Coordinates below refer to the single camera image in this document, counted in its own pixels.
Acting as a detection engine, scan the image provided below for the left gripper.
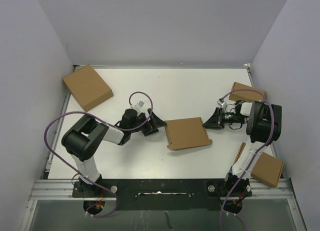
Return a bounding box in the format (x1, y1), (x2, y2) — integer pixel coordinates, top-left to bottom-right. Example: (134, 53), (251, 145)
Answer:
(129, 108), (167, 136)

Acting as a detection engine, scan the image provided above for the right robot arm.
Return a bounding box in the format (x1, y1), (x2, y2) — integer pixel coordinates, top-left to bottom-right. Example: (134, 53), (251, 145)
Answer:
(203, 100), (284, 196)

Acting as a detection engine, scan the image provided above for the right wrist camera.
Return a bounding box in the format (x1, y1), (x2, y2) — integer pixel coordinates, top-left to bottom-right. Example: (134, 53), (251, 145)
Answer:
(217, 98), (227, 109)

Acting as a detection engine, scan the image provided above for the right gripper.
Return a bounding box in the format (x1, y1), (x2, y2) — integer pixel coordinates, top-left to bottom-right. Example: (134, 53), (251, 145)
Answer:
(203, 107), (246, 130)

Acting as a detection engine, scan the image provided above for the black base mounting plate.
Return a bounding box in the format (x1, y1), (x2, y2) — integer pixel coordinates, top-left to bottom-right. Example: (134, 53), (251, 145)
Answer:
(72, 176), (252, 215)

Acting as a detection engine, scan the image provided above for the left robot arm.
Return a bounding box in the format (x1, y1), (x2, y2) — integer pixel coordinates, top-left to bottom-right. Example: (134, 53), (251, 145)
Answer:
(61, 108), (167, 197)

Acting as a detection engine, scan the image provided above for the cardboard box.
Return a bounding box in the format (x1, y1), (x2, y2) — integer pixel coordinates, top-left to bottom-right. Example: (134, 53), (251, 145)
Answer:
(165, 117), (213, 151)
(231, 142), (284, 188)
(62, 64), (114, 112)
(228, 82), (267, 103)

